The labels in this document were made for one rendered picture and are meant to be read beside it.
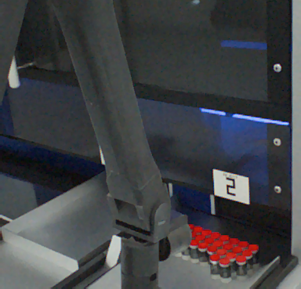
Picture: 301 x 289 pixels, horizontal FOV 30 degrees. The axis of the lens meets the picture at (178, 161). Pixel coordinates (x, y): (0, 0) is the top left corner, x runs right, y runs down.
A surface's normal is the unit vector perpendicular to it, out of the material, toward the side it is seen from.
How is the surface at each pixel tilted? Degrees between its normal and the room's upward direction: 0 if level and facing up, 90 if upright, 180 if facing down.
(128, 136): 93
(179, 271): 0
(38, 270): 0
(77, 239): 0
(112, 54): 92
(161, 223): 93
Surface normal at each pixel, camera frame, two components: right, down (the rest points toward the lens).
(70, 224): -0.08, -0.91
